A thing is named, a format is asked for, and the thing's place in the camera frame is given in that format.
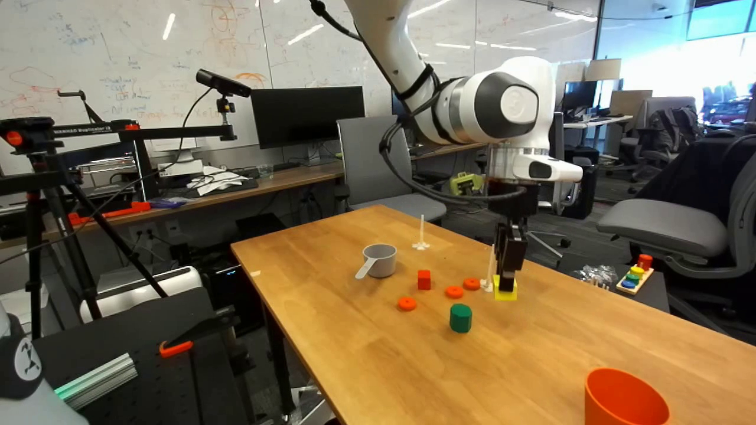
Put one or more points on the orange plastic cup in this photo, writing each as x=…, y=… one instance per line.
x=628, y=401

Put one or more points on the gray fabric office chair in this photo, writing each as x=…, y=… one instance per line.
x=362, y=169

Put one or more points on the black mesh office chair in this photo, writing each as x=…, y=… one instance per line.
x=583, y=192

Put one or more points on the black camera on boom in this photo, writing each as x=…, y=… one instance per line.
x=226, y=81

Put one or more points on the black distant office chair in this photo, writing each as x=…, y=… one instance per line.
x=665, y=132

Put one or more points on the gray measuring cup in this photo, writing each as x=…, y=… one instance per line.
x=384, y=262

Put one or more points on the red tool bar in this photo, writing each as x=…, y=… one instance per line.
x=120, y=212

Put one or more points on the small distant monitor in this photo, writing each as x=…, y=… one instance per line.
x=583, y=94

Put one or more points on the black camera tripod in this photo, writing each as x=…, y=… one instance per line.
x=33, y=260

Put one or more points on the beige lamp shade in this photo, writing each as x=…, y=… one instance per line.
x=604, y=71

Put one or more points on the white papers pile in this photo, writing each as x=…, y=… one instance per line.
x=206, y=182

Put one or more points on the green metallic tube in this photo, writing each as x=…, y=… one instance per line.
x=97, y=379

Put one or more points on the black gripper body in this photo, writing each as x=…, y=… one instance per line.
x=512, y=247

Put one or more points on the yellow cube block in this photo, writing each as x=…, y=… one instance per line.
x=509, y=296

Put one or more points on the dark draped cloth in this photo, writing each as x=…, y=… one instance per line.
x=701, y=177

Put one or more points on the large black monitor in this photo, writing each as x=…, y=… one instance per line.
x=309, y=117

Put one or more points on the long wooden wall desk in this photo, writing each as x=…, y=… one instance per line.
x=267, y=184

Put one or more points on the gray padded swivel chair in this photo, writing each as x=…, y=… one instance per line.
x=662, y=225

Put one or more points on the clear plastic bag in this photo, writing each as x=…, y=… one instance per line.
x=599, y=275

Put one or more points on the orange cube block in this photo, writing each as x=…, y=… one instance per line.
x=424, y=278

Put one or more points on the green cylinder block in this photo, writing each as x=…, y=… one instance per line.
x=462, y=319

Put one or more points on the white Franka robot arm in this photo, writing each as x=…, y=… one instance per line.
x=488, y=103

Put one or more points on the colourful stacking toy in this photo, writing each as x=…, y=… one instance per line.
x=634, y=276

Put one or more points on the black work table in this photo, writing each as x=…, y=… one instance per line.
x=143, y=337

